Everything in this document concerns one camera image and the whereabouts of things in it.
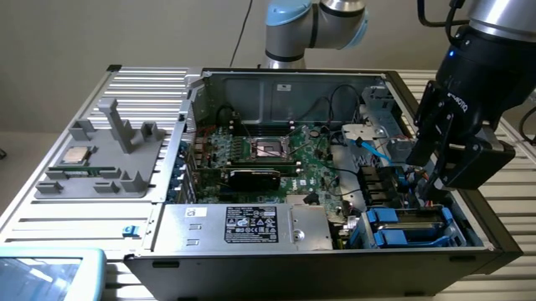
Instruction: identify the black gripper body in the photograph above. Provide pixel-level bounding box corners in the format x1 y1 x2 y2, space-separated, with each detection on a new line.
434 25 536 136

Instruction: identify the blue disk bay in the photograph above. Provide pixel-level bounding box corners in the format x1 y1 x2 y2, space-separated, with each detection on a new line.
353 206 465 250

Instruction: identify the grey metal drive cage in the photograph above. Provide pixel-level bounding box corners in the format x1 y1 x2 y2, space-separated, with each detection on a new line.
341 85 418 166

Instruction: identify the green motherboard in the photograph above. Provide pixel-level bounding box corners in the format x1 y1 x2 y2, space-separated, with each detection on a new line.
183 124 349 205

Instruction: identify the black graphics card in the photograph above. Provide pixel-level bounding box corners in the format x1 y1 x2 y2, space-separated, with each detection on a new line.
225 169 282 193

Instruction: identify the black open PC case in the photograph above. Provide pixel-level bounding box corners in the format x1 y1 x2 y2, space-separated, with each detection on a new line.
123 67 524 301

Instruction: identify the silver power supply unit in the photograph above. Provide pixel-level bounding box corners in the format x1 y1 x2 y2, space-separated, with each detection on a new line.
150 203 336 254

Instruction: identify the grey part rack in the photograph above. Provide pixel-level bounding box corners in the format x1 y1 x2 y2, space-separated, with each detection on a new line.
32 97 170 200

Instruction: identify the green RAM stick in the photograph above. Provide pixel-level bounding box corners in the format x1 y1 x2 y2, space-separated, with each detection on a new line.
47 166 118 177

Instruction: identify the silver CPU chip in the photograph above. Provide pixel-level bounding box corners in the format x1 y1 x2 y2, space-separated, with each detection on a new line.
59 145 92 166

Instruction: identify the teal framed touch screen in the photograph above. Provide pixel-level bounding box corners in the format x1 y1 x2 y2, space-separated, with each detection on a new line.
0 246 108 301

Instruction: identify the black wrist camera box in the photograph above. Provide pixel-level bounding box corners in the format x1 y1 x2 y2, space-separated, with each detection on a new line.
438 125 517 191

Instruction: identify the light blue data wire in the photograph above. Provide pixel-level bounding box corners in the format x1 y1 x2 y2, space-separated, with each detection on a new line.
354 137 396 167

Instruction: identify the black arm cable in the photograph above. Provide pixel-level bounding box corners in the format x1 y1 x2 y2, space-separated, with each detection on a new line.
416 0 471 48

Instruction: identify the black cable beside table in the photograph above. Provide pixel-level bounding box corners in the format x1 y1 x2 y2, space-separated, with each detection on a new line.
517 105 536 144

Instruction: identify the black looped case wire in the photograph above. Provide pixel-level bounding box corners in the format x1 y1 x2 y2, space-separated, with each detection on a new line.
311 83 362 131

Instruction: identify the CPU socket with metal frame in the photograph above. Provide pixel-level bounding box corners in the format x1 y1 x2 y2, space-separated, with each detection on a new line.
247 135 290 161

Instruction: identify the thin black wall cable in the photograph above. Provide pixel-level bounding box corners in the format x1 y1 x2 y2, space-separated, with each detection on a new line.
229 0 254 67

